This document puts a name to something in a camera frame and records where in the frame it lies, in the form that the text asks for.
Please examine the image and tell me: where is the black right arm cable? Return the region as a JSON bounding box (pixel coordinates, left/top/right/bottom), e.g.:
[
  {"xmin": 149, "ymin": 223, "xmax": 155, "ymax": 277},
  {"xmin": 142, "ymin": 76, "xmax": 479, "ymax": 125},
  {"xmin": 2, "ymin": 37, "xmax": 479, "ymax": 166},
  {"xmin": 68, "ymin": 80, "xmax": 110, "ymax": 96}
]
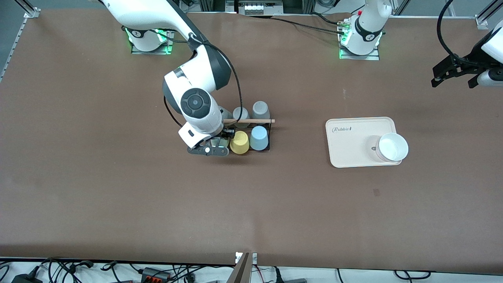
[{"xmin": 163, "ymin": 33, "xmax": 243, "ymax": 130}]

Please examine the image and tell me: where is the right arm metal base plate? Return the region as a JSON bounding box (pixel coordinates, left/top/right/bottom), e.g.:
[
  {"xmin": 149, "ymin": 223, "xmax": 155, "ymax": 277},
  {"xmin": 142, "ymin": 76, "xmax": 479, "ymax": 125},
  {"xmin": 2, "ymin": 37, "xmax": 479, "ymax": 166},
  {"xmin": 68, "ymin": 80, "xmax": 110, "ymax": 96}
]
[{"xmin": 131, "ymin": 28, "xmax": 174, "ymax": 55}]

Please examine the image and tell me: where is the grey electrical box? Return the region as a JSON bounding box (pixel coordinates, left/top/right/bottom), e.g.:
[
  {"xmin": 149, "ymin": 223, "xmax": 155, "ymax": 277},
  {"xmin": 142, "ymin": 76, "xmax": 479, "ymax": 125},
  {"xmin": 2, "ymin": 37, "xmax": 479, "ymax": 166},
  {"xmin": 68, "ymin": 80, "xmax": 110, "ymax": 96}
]
[{"xmin": 238, "ymin": 0, "xmax": 284, "ymax": 15}]

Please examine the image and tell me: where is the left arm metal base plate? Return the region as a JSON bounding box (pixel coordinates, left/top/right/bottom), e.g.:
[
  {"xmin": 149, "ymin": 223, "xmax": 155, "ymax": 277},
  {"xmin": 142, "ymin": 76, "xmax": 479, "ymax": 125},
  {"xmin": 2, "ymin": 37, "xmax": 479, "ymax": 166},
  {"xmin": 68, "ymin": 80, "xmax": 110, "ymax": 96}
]
[{"xmin": 339, "ymin": 37, "xmax": 381, "ymax": 61}]

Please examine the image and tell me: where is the silver metal bracket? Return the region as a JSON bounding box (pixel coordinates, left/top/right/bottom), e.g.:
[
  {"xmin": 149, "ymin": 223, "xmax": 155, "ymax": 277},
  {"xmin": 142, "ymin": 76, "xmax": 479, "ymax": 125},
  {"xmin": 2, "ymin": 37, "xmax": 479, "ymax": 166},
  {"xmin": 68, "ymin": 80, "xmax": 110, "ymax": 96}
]
[{"xmin": 235, "ymin": 252, "xmax": 258, "ymax": 265}]

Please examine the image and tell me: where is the black power adapter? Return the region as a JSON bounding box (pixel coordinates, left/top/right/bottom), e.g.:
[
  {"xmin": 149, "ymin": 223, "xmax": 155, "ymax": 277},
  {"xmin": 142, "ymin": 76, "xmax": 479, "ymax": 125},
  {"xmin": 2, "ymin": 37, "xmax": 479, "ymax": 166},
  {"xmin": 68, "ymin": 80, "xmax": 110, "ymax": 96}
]
[{"xmin": 11, "ymin": 273, "xmax": 44, "ymax": 283}]

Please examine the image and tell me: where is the black table cable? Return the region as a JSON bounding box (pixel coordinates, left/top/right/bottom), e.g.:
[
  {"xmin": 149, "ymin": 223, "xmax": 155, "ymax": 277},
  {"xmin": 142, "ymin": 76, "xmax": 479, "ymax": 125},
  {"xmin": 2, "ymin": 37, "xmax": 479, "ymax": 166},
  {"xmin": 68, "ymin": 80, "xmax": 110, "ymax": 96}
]
[
  {"xmin": 308, "ymin": 12, "xmax": 346, "ymax": 26},
  {"xmin": 271, "ymin": 17, "xmax": 342, "ymax": 34}
]

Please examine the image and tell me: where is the beige plastic tray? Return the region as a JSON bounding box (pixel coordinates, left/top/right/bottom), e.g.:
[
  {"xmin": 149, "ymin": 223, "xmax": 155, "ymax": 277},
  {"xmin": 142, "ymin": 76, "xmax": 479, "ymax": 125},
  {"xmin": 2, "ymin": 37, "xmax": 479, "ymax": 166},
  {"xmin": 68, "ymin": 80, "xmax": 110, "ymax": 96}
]
[{"xmin": 325, "ymin": 117, "xmax": 397, "ymax": 168}]

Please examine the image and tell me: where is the white bowl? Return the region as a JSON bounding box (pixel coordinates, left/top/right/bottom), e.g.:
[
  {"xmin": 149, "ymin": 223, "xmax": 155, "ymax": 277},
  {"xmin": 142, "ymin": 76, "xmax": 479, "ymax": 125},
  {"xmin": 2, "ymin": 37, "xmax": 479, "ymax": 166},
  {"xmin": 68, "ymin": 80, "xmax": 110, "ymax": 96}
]
[{"xmin": 375, "ymin": 132, "xmax": 409, "ymax": 162}]

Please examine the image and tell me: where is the yellow cup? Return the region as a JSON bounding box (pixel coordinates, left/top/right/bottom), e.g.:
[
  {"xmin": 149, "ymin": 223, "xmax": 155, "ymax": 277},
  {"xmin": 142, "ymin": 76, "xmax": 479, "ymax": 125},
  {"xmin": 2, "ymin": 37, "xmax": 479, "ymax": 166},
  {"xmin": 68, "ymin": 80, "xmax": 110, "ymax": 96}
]
[{"xmin": 231, "ymin": 130, "xmax": 251, "ymax": 154}]

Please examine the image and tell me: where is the aluminium frame rail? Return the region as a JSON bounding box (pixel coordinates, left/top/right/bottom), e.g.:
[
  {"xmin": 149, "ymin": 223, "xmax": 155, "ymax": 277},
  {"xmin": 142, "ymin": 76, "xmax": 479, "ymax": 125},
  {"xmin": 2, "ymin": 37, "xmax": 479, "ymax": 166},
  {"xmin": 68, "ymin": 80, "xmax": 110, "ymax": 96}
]
[
  {"xmin": 475, "ymin": 0, "xmax": 503, "ymax": 30},
  {"xmin": 0, "ymin": 0, "xmax": 40, "ymax": 83}
]

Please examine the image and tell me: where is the light blue cup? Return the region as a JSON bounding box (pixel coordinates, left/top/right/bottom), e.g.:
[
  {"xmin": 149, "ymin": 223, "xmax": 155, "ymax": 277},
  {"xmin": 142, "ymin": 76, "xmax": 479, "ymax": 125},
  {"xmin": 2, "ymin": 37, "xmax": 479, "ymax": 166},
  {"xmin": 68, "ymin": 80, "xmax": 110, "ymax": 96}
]
[{"xmin": 250, "ymin": 125, "xmax": 270, "ymax": 151}]

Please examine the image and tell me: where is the black wire cup rack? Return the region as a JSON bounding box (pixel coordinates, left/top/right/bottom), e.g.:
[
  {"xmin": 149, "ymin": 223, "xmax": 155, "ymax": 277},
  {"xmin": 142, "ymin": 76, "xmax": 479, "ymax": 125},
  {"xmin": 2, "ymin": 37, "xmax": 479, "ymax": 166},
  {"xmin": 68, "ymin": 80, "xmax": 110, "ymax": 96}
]
[{"xmin": 214, "ymin": 117, "xmax": 275, "ymax": 154}]

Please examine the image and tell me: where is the brown table cover mat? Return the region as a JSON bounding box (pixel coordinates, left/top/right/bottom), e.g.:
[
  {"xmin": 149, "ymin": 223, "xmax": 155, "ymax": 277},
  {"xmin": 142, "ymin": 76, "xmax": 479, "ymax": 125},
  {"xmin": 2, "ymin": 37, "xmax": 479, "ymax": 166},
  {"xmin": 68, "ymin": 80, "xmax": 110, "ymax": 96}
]
[{"xmin": 0, "ymin": 9, "xmax": 503, "ymax": 275}]

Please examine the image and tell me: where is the black orange connector box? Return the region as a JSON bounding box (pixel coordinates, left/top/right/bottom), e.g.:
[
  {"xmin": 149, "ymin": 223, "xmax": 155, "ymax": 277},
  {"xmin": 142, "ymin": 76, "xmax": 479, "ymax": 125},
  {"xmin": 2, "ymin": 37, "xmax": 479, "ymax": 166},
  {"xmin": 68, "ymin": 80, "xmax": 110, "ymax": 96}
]
[{"xmin": 141, "ymin": 267, "xmax": 172, "ymax": 282}]

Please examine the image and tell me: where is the grey metal camera pole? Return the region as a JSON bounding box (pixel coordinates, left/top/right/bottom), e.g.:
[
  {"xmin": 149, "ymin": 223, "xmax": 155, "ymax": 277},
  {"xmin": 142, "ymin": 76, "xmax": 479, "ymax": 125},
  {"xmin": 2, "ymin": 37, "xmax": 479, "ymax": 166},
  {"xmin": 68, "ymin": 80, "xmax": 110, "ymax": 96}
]
[{"xmin": 226, "ymin": 253, "xmax": 251, "ymax": 283}]

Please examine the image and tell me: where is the black floor cable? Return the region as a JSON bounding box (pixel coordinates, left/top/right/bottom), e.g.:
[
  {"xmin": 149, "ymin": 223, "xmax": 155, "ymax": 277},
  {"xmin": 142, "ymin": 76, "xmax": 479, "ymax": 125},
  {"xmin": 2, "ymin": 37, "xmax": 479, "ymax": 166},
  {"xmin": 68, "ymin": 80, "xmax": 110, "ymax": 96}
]
[
  {"xmin": 39, "ymin": 257, "xmax": 95, "ymax": 276},
  {"xmin": 393, "ymin": 269, "xmax": 433, "ymax": 280}
]

